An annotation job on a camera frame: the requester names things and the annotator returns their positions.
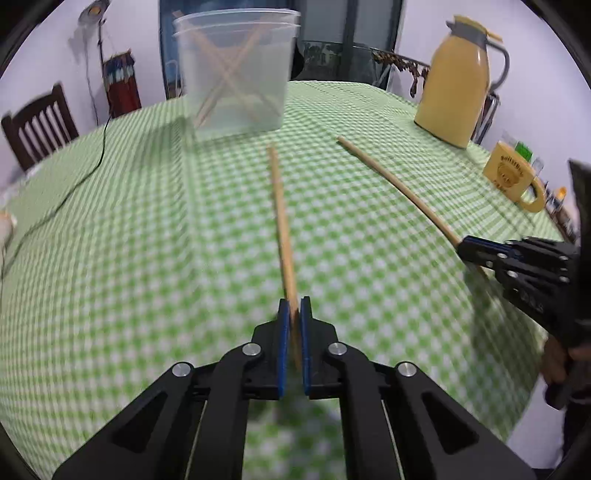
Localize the brown patterned cloth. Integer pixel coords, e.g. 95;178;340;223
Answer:
373;50;432;97

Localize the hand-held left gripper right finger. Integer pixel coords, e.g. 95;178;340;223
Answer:
300;298;536;480

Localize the sliding glass door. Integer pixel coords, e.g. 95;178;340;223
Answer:
159;0;404;100

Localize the studio lamp on tripod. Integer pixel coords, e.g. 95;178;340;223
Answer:
76;0;114;126

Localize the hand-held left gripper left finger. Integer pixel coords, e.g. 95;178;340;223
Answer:
53;299;291;480

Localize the person's right hand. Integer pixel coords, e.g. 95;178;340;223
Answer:
541;335;591;388

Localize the green checked tablecloth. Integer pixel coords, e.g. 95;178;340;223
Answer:
0;79;573;480

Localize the black cable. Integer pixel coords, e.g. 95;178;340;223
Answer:
0;116;112;278

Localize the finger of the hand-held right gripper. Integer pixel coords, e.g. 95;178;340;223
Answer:
459;251;511;274
457;235;513;260

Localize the yellow thermos jug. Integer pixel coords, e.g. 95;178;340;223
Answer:
413;15;511;149

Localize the yellow bear mug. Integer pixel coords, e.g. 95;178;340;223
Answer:
482;141;548;213

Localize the clear plastic container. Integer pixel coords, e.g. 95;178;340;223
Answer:
172;8;302;142

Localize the crossed bundle of wooden chopsticks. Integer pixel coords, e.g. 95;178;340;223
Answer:
172;11;278;130

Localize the red and blue bag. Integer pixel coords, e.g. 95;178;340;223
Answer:
102;53;141;118

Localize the long wooden chopstick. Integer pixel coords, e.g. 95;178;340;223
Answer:
267;146;302;370
336;136;488;280

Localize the dark wooden chair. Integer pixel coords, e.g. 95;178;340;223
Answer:
1;83;80;172

